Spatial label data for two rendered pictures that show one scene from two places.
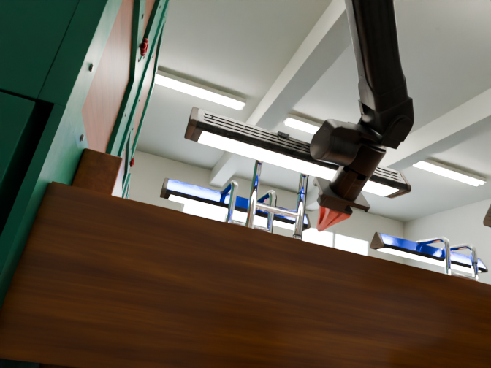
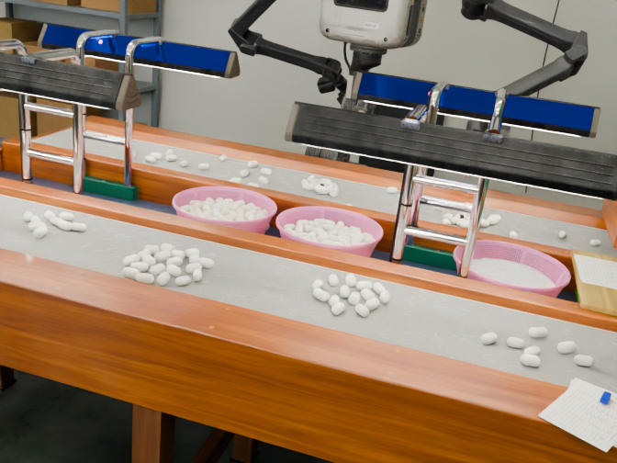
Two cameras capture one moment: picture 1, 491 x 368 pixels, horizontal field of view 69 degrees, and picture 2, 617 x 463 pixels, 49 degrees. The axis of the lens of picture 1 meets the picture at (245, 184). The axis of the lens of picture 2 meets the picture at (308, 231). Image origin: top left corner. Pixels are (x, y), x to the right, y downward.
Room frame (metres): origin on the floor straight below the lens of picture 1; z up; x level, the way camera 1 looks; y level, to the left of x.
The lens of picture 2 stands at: (2.57, 0.42, 1.36)
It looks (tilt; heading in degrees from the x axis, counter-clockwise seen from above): 21 degrees down; 210
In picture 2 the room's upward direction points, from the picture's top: 7 degrees clockwise
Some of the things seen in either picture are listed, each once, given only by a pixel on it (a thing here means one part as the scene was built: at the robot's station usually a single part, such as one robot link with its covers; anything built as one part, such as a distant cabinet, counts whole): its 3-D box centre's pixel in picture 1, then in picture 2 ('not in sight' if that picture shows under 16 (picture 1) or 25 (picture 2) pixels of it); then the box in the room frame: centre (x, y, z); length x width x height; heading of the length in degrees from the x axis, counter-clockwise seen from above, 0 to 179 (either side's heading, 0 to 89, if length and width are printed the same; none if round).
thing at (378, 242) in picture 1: (430, 253); (5, 69); (1.64, -0.92, 1.08); 0.62 x 0.08 x 0.07; 106
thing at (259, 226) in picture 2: not in sight; (224, 220); (1.25, -0.59, 0.72); 0.27 x 0.27 x 0.10
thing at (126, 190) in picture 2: not in sight; (120, 113); (1.18, -1.06, 0.90); 0.20 x 0.19 x 0.45; 106
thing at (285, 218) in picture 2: not in sight; (327, 242); (1.18, -0.32, 0.72); 0.27 x 0.27 x 0.10
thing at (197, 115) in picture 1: (304, 154); (471, 102); (0.83, -0.14, 1.08); 0.62 x 0.08 x 0.07; 106
